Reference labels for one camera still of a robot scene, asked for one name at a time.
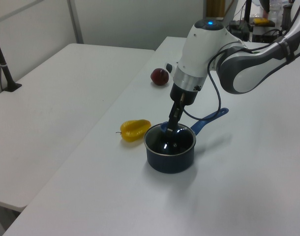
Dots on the clear plastic container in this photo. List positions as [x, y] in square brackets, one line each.
[275, 11]

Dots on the dark red toy apple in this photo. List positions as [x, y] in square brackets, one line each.
[159, 76]

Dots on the yellow bell pepper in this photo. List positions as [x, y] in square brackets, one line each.
[134, 130]

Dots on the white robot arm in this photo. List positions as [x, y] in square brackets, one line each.
[204, 49]

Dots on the wooden panel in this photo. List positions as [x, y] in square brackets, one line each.
[215, 8]

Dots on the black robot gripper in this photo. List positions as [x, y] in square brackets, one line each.
[184, 94]

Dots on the dark blue saucepan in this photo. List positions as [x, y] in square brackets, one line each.
[170, 162]

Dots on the glass lid with blue knob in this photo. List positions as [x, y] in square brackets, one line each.
[172, 146]

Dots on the black camera stand pole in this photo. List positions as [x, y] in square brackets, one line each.
[3, 66]

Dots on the yellow box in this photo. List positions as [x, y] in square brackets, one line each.
[260, 21]

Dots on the black electronics box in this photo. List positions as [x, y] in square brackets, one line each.
[264, 37]

